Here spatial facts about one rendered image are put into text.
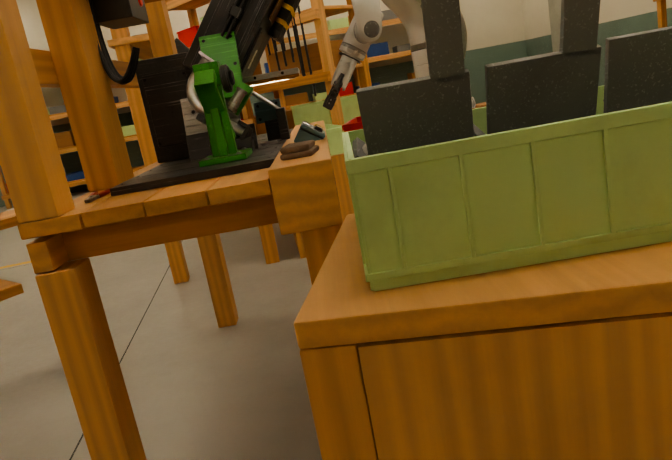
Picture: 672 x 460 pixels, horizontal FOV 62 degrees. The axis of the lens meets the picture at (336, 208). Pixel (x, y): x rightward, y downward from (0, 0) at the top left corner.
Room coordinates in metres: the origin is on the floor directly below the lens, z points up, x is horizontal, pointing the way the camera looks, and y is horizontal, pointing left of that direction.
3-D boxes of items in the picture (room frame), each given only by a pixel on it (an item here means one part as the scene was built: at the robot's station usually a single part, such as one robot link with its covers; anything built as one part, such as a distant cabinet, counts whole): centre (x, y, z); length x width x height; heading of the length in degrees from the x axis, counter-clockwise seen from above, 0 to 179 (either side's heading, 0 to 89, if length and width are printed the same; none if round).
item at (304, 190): (1.96, 0.06, 0.82); 1.50 x 0.14 x 0.15; 0
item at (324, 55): (5.41, 0.54, 1.19); 2.30 x 0.55 x 2.39; 47
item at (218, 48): (1.88, 0.27, 1.17); 0.13 x 0.12 x 0.20; 0
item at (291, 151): (1.36, 0.06, 0.91); 0.10 x 0.08 x 0.03; 170
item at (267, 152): (1.96, 0.34, 0.89); 1.10 x 0.42 x 0.02; 0
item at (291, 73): (2.04, 0.24, 1.11); 0.39 x 0.16 x 0.03; 90
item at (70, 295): (1.96, 0.34, 0.44); 1.49 x 0.70 x 0.88; 0
